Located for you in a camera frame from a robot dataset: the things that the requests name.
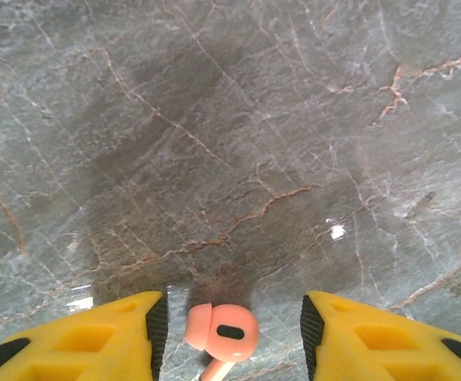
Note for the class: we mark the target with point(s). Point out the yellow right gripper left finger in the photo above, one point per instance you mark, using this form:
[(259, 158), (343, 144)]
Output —
[(75, 349)]

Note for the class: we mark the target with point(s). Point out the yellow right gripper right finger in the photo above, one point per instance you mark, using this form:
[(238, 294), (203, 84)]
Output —
[(373, 349)]

